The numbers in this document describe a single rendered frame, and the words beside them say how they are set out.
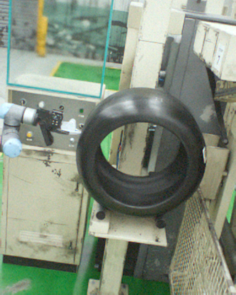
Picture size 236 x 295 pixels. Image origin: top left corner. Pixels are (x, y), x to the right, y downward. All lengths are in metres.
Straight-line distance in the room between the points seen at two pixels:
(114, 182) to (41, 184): 0.63
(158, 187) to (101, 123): 0.56
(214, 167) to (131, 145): 0.44
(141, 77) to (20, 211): 1.22
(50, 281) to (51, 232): 0.34
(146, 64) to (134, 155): 0.49
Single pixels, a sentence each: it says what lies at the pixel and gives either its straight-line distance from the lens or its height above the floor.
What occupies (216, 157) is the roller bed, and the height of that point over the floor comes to 1.15.
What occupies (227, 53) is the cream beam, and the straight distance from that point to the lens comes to 1.24.
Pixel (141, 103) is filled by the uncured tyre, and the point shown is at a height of 1.45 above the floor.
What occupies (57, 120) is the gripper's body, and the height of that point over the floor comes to 1.30.
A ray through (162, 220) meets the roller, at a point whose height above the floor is 0.92.
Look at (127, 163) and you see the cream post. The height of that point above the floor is 1.01.
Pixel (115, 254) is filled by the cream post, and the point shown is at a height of 0.40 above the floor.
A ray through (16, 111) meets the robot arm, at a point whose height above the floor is 1.31.
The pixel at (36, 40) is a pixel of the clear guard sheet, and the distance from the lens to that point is 2.15.
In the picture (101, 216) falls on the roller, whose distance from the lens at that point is 1.73.
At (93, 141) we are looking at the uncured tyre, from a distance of 1.55.
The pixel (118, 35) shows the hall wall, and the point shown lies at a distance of 10.49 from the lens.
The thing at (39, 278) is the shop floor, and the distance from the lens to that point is 2.72.
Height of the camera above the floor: 1.85
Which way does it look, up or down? 21 degrees down
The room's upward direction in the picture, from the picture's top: 9 degrees clockwise
